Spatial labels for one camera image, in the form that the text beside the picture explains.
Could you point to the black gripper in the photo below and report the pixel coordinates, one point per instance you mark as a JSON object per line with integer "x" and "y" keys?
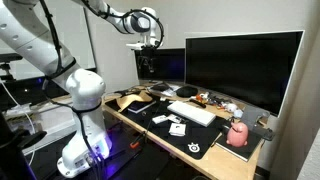
{"x": 146, "y": 56}

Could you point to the yellow towel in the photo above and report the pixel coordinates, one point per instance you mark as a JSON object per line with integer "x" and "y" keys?
{"x": 133, "y": 99}

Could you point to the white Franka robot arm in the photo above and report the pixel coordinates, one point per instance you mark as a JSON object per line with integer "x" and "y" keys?
{"x": 83, "y": 90}

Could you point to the small black monitor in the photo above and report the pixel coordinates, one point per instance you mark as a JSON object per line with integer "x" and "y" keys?
{"x": 166, "y": 65}

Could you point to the dark book with white edge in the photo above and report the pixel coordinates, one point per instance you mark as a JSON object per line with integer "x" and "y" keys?
{"x": 140, "y": 106}

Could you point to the small white card box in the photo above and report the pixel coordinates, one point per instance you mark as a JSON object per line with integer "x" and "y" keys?
{"x": 159, "y": 119}

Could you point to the white printed card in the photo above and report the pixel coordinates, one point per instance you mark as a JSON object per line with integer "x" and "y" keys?
{"x": 174, "y": 118}

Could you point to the small orange toy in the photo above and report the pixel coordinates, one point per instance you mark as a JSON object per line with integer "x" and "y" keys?
{"x": 199, "y": 97}

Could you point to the black remote control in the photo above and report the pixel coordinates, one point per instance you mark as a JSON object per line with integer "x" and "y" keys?
{"x": 197, "y": 103}

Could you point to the white keyboard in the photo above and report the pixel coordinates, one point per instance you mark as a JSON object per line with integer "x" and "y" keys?
{"x": 191, "y": 113}

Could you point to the white square box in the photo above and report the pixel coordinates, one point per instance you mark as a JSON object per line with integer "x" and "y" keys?
{"x": 177, "y": 129}

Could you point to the black desk mat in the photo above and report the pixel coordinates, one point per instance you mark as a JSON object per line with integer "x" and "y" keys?
{"x": 196, "y": 136}

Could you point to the small white figurine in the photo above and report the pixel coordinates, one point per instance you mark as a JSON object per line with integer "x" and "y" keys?
{"x": 231, "y": 107}

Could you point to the black computer mouse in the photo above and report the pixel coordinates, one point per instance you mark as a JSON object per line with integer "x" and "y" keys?
{"x": 222, "y": 126}

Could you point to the large black monitor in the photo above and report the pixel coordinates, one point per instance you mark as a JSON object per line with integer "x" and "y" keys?
{"x": 243, "y": 66}

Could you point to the black perforated breadboard base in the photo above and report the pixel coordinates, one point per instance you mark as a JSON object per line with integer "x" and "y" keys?
{"x": 133, "y": 166}

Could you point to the pink pig toy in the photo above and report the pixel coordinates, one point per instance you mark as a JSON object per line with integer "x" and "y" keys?
{"x": 237, "y": 135}

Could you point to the black notebook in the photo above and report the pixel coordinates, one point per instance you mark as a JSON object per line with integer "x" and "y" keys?
{"x": 245, "y": 150}

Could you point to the black stand base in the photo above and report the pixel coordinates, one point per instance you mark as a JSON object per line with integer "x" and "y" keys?
{"x": 267, "y": 134}

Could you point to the black chair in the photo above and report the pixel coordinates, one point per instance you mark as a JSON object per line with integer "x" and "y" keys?
{"x": 11, "y": 150}

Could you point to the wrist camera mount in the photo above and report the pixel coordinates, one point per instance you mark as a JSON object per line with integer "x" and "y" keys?
{"x": 141, "y": 46}

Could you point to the black camera on tripod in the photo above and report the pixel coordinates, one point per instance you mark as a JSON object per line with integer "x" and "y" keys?
{"x": 10, "y": 57}

